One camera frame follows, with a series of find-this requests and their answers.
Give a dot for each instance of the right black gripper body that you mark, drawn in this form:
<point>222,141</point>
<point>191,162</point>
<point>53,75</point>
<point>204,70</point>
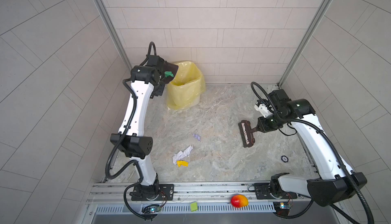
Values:
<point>271,122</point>

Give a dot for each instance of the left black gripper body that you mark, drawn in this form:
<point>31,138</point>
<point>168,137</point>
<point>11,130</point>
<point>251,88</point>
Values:
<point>166,79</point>

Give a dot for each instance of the dark brown dustpan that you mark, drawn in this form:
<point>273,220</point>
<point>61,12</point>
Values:
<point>169,67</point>

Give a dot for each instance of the brown hand brush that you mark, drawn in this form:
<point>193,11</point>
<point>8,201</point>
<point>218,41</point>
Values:
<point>247,133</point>

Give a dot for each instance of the yellow bagged trash bin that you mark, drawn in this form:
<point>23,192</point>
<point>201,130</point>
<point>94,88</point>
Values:
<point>185,90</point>

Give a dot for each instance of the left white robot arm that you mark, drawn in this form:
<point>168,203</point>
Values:
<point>146,81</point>

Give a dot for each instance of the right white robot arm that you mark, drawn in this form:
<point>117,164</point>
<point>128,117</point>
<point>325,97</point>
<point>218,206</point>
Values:
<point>337,180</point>

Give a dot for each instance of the green paper scrap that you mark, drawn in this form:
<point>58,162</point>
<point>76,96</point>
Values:
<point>168,74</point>

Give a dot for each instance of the small purple paper scrap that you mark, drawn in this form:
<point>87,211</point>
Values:
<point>196,136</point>

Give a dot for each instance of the red yellow toy mango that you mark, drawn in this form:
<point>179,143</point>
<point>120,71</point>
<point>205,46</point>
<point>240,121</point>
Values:
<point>239,201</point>

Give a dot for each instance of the right circuit board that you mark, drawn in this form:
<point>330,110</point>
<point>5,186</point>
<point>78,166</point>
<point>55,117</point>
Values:
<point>282,208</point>

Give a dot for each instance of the circuit board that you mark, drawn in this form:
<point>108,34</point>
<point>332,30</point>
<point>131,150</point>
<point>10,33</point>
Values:
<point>151,209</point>
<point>282,208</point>

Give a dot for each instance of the white paper scrap long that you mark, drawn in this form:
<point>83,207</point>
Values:
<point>186,152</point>

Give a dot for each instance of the white paper scrap left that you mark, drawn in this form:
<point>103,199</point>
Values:
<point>177,157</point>

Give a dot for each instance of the yellow paper scrap left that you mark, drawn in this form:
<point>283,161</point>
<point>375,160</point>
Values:
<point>182,163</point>

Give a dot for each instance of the green foam cube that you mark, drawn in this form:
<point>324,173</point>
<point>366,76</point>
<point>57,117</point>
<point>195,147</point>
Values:
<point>193,206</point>

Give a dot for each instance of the left circuit board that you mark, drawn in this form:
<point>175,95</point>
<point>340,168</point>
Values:
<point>151,209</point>

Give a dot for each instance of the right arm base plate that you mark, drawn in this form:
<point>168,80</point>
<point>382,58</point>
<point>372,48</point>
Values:
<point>268,191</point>

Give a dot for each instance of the vertical aluminium corner post left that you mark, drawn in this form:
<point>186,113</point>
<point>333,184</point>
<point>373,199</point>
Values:
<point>113,33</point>

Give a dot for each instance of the vertical aluminium corner post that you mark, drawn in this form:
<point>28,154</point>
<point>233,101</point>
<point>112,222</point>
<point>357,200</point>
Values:
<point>113,33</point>
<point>324,6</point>

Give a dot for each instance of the vertical aluminium corner post right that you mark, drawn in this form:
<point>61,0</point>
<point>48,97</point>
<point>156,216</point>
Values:
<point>324,6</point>

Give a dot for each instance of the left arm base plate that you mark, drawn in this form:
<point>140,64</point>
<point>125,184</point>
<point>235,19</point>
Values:
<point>166,191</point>

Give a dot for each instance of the aluminium rail frame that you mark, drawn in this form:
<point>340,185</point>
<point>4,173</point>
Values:
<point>110,203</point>

